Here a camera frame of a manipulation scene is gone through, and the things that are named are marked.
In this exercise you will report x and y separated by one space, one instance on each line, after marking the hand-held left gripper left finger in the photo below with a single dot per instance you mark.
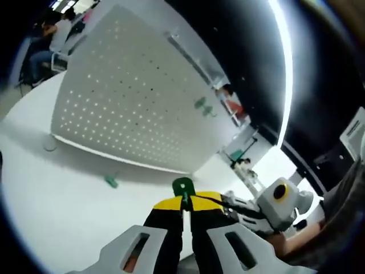
159 237

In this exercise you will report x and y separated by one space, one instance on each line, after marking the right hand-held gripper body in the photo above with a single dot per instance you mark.
273 208

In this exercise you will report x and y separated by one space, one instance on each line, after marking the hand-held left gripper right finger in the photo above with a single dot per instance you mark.
211 237

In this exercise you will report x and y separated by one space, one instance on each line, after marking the white perforated mounting plate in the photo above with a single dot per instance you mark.
128 94

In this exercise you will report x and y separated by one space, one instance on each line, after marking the green stand with black pole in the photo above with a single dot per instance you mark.
236 154

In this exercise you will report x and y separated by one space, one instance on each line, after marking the person's dark clothing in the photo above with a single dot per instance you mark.
339 228

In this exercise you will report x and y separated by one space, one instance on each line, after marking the red object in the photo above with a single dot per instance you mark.
236 107

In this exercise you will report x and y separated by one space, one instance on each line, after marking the white light strip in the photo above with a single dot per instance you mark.
286 71

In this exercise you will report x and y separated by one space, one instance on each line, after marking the white office chair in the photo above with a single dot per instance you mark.
58 61

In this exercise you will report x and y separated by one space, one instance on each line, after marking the white desk partition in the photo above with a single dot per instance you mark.
159 17

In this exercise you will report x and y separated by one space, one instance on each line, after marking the grey metal rail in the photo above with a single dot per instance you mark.
185 54

